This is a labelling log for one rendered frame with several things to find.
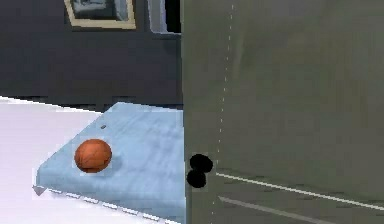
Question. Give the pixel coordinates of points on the white framed window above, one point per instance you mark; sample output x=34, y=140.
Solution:
x=158, y=15

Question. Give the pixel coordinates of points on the orange basketball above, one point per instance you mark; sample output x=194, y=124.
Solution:
x=92, y=155

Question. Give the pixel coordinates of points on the light blue bed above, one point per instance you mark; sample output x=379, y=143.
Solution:
x=146, y=156

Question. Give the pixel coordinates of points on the grey-green room door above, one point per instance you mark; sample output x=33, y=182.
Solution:
x=286, y=100

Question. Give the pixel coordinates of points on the cream framed wall picture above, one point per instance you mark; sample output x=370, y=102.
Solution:
x=100, y=13

